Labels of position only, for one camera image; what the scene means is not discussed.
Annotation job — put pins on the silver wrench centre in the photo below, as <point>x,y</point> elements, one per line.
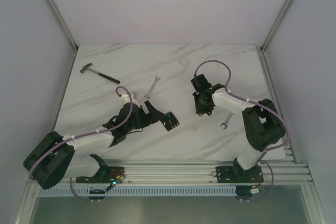
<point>148,94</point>

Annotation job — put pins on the silver wrench right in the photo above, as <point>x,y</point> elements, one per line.
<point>224,125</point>

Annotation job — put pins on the black handled hammer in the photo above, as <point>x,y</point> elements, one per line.
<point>88,66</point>

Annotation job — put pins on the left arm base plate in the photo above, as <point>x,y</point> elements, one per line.
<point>103,176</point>

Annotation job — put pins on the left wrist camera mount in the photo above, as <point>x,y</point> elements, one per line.
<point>130,98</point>

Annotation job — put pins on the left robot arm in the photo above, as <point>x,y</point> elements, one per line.
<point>59,157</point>

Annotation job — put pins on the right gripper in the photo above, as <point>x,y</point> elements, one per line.
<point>199,109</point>

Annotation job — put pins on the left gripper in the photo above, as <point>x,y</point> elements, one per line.
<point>148,114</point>

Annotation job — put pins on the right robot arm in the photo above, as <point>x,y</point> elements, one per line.
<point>262,127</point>

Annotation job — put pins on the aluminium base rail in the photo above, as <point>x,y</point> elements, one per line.
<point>180,179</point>

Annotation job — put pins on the black fuse box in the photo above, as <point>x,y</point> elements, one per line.
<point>169,121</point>

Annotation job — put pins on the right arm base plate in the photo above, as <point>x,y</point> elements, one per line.
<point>237,175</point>

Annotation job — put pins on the silver wrench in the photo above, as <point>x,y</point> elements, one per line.
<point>224,125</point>
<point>148,94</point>

